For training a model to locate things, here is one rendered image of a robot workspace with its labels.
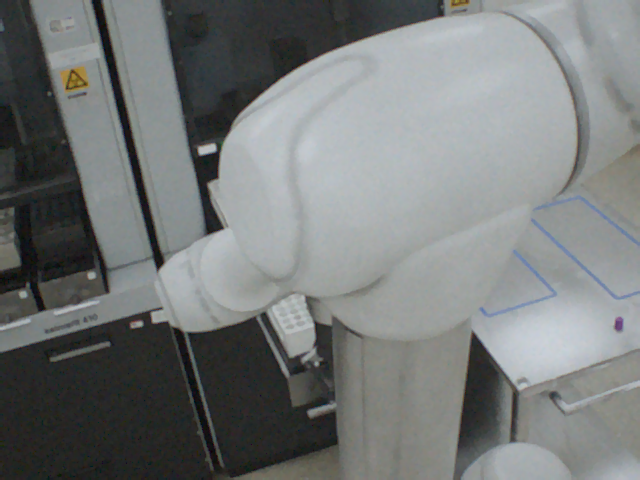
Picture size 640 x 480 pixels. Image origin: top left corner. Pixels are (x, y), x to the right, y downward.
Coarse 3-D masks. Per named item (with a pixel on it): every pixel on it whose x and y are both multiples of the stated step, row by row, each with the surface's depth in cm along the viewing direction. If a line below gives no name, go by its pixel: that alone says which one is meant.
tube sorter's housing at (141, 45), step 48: (96, 0) 179; (144, 0) 151; (480, 0) 176; (144, 48) 156; (144, 96) 161; (144, 144) 166; (144, 192) 190; (192, 192) 175; (192, 240) 181; (192, 336) 183; (240, 336) 187; (240, 384) 194; (240, 432) 202; (288, 432) 208; (336, 432) 214
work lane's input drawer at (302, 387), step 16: (208, 208) 183; (208, 224) 184; (256, 320) 148; (272, 336) 141; (272, 352) 139; (288, 368) 133; (304, 368) 132; (320, 368) 132; (288, 384) 132; (304, 384) 133; (304, 400) 134
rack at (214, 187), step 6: (216, 180) 181; (210, 186) 179; (216, 186) 179; (210, 192) 179; (216, 192) 177; (210, 198) 181; (216, 198) 174; (216, 204) 173; (222, 204) 171; (216, 210) 177; (222, 210) 169; (222, 216) 174; (222, 222) 172; (228, 222) 164
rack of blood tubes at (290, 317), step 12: (288, 300) 140; (300, 300) 139; (276, 312) 136; (288, 312) 136; (300, 312) 136; (276, 324) 140; (288, 324) 133; (300, 324) 134; (312, 324) 132; (288, 336) 131; (300, 336) 132; (312, 336) 133; (288, 348) 133; (300, 348) 133
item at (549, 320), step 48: (576, 192) 168; (528, 240) 154; (576, 240) 152; (624, 240) 151; (528, 288) 141; (576, 288) 140; (624, 288) 138; (480, 336) 132; (528, 336) 130; (576, 336) 129; (624, 336) 127; (480, 384) 199; (528, 384) 121; (480, 432) 185; (528, 432) 126; (576, 432) 181
